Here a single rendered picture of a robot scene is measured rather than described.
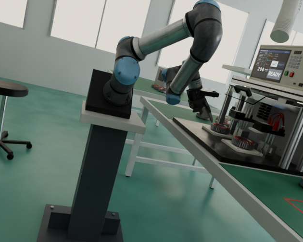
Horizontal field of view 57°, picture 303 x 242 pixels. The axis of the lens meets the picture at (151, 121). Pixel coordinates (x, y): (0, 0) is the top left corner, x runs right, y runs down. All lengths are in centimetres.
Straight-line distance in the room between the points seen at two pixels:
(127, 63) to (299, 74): 80
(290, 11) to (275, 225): 231
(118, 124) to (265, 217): 78
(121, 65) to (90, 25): 460
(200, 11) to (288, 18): 173
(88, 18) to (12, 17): 136
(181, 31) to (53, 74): 483
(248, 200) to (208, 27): 65
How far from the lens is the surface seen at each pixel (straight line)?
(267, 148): 151
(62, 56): 589
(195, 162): 330
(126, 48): 137
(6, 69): 606
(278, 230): 87
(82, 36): 587
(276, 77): 159
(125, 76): 128
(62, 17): 589
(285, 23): 284
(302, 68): 148
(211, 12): 122
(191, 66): 124
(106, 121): 134
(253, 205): 94
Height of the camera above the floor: 107
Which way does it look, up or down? 12 degrees down
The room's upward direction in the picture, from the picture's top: 16 degrees clockwise
